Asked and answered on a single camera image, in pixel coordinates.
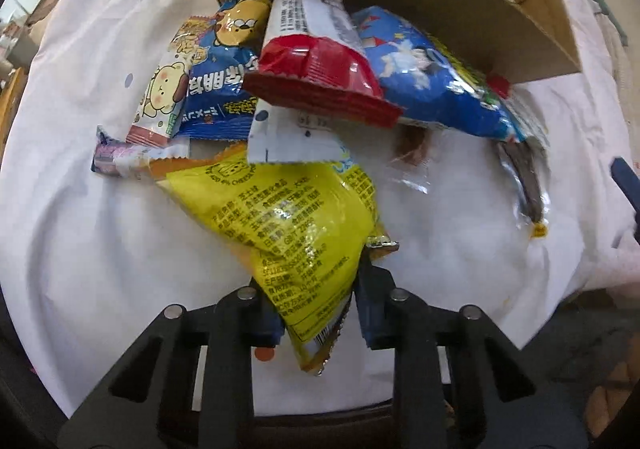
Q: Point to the red and white snack packet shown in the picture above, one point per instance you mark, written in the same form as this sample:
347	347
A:
310	64

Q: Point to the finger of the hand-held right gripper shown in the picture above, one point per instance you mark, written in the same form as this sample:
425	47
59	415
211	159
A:
626	184

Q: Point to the dark snack wrapper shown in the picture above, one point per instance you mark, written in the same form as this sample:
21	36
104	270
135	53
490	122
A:
525	179

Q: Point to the clear wrapper brown snack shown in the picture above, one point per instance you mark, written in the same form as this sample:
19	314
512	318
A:
412	149

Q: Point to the blue bear snack packet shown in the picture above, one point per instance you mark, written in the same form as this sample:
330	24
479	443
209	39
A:
220	79

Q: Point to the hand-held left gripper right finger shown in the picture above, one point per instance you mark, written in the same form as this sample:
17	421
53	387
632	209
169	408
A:
371	316

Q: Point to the large blue cartoon snack packet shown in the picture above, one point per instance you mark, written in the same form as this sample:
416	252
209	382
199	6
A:
425	79

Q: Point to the white dotted snack packet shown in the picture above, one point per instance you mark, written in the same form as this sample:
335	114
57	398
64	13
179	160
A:
285	134

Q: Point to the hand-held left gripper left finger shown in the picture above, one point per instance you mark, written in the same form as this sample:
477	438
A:
266	326

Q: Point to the white sheet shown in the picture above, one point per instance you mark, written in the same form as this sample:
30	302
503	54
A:
100	239

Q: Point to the pink purple snack packet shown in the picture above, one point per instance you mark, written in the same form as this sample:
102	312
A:
115	156

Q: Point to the cream bear snack packet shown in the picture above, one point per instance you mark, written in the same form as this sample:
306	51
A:
160	94

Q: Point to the yellow snack packet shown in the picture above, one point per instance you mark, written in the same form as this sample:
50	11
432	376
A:
280	219

